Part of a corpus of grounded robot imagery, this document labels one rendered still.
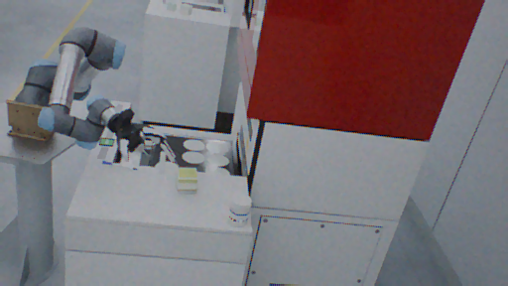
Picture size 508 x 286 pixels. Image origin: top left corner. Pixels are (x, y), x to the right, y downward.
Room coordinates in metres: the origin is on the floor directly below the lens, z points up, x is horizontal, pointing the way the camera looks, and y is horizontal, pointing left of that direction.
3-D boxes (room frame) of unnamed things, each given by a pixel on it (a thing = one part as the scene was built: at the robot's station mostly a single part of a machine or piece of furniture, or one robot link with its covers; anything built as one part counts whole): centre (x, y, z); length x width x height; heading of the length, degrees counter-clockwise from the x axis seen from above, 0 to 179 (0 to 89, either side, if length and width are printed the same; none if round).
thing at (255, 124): (2.14, 0.06, 1.02); 0.82 x 0.03 x 0.40; 10
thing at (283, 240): (2.20, -0.28, 0.41); 0.82 x 0.71 x 0.82; 10
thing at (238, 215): (1.44, 0.00, 1.01); 0.07 x 0.07 x 0.10
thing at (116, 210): (1.51, 0.28, 0.89); 0.62 x 0.35 x 0.14; 100
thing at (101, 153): (1.91, 0.62, 0.89); 0.55 x 0.09 x 0.14; 10
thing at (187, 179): (1.58, 0.22, 1.00); 0.07 x 0.07 x 0.07; 19
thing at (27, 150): (1.98, 1.02, 0.75); 0.45 x 0.44 x 0.13; 91
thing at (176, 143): (1.91, 0.25, 0.90); 0.34 x 0.34 x 0.01; 10
